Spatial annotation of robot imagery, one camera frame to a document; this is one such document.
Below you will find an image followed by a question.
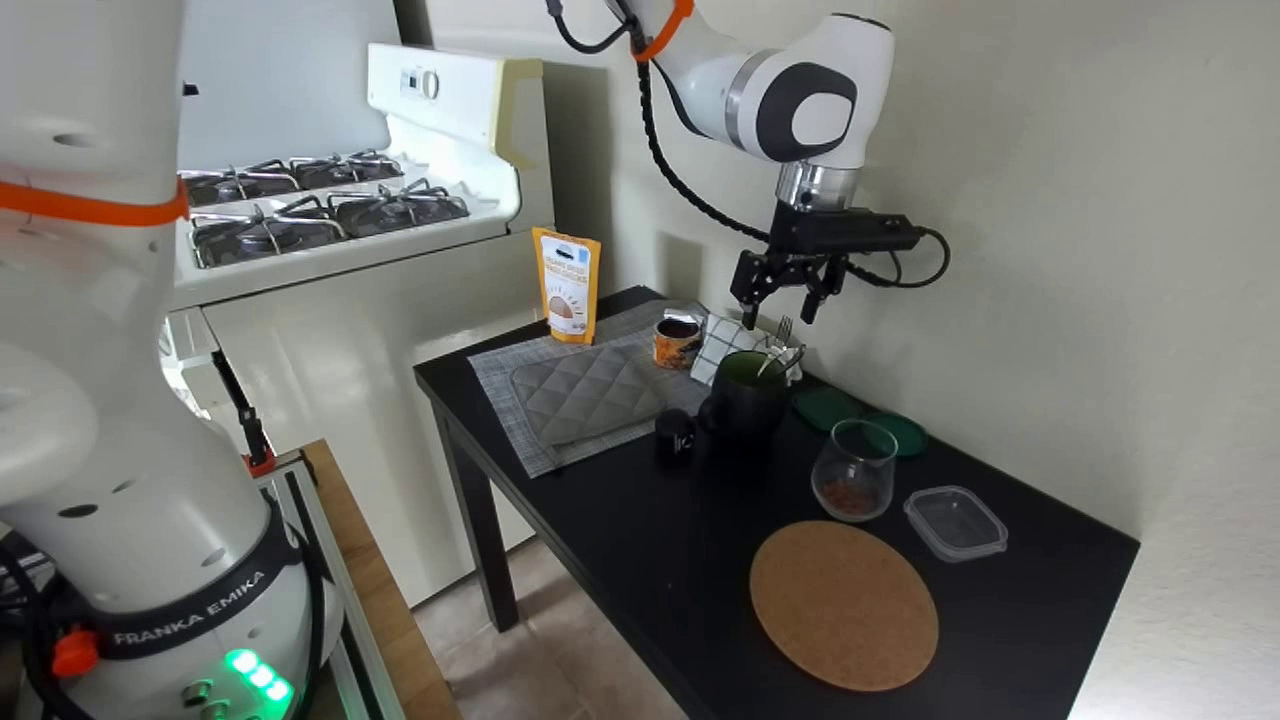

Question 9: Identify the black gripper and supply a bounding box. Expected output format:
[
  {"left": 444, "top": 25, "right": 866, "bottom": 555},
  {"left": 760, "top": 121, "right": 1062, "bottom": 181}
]
[{"left": 728, "top": 194, "right": 860, "bottom": 329}]

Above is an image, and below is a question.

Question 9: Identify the black mug green inside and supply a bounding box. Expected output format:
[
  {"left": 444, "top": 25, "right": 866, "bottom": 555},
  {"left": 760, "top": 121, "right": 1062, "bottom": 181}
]
[{"left": 652, "top": 346, "right": 802, "bottom": 473}]

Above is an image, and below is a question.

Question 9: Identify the white checked dish towel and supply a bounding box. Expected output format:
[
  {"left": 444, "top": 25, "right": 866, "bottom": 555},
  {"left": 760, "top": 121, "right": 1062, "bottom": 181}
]
[{"left": 691, "top": 309, "right": 812, "bottom": 390}]

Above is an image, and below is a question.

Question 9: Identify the clear glass cup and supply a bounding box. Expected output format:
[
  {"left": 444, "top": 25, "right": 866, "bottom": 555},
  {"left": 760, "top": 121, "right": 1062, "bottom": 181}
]
[{"left": 807, "top": 415, "right": 903, "bottom": 524}]

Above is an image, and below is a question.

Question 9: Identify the green round lid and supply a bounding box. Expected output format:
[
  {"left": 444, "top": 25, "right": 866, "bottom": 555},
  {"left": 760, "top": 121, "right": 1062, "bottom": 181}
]
[{"left": 851, "top": 402, "right": 932, "bottom": 459}]

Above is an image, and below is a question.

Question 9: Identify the grey quilted pot holder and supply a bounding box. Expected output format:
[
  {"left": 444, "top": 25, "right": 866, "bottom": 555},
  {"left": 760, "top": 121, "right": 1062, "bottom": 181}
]
[{"left": 532, "top": 337, "right": 700, "bottom": 451}]

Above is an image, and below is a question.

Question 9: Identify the brown almonds heap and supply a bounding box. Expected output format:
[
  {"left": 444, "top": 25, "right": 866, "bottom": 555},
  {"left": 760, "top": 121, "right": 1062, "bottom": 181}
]
[{"left": 812, "top": 474, "right": 898, "bottom": 520}]

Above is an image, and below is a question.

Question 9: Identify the grey plaid placemat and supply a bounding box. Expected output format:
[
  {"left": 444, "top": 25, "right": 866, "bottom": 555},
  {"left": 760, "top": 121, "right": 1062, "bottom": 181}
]
[{"left": 468, "top": 290, "right": 712, "bottom": 480}]

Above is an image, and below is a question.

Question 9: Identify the black table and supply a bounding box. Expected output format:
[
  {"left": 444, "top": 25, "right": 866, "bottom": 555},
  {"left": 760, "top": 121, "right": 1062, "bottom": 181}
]
[{"left": 413, "top": 284, "right": 1145, "bottom": 720}]

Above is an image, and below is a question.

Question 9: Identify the round wooden coaster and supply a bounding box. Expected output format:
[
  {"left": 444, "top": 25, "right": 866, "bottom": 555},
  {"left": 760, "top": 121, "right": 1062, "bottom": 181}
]
[{"left": 745, "top": 516, "right": 945, "bottom": 697}]

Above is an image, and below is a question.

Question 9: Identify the white gas stove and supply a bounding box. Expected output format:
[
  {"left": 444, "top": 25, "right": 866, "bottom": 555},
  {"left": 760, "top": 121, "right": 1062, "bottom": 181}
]
[{"left": 157, "top": 35, "right": 562, "bottom": 612}]

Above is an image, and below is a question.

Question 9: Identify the wooden board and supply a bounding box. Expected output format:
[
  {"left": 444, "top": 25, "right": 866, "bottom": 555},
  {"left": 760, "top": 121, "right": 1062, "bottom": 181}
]
[{"left": 296, "top": 435, "right": 464, "bottom": 720}]

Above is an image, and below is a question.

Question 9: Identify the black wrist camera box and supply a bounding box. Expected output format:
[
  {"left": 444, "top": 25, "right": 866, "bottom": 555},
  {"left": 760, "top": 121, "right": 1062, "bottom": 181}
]
[{"left": 823, "top": 208, "right": 932, "bottom": 256}]

